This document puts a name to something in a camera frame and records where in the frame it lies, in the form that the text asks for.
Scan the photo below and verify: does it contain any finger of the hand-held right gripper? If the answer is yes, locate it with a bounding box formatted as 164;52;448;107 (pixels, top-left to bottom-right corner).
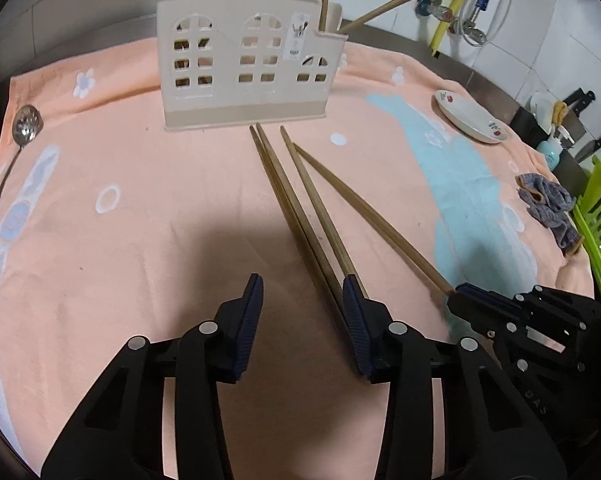
447;294;520;337
455;282;546;312

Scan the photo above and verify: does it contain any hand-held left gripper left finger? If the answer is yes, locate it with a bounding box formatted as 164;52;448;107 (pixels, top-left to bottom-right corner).
39;273;264;480

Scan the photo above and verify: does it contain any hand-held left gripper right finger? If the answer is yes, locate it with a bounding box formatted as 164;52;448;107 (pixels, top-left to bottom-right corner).
342;275;567;480

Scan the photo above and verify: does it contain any cream plastic utensil holder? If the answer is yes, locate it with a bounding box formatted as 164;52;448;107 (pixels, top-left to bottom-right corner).
156;0;349;133

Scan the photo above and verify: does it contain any grey rag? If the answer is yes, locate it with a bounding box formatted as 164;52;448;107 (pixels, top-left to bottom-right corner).
517;172;584;258

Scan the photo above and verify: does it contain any green plastic rack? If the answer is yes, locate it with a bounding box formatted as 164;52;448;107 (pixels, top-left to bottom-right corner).
571;155;601;302

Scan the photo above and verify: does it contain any peach printed towel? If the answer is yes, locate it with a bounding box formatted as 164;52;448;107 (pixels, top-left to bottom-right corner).
0;30;596;480

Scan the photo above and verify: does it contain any blue soap bottle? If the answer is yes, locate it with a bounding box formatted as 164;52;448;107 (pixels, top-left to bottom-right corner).
537;127;574;171

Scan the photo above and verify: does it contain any white fruit-print plate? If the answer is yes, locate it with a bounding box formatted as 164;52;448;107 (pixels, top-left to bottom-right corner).
432;89;509;145

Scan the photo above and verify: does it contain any white bowl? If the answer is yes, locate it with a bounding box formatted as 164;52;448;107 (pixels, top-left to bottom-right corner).
529;92;556;131

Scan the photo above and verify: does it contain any metal angle valve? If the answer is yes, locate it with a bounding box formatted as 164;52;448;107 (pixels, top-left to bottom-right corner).
415;0;454;24
461;17;487;44

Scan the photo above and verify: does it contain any yellow gas pipe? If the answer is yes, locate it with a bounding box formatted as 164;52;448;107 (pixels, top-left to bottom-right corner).
429;0;489;58

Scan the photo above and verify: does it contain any steel slotted spoon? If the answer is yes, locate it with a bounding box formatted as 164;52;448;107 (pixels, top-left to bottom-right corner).
0;104;45;261

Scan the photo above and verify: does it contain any black-handled knife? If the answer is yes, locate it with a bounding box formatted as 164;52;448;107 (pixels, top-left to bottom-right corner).
575;125;601;163

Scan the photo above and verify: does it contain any black-handled cleaver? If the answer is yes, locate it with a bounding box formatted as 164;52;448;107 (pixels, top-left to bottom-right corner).
563;89;596;112

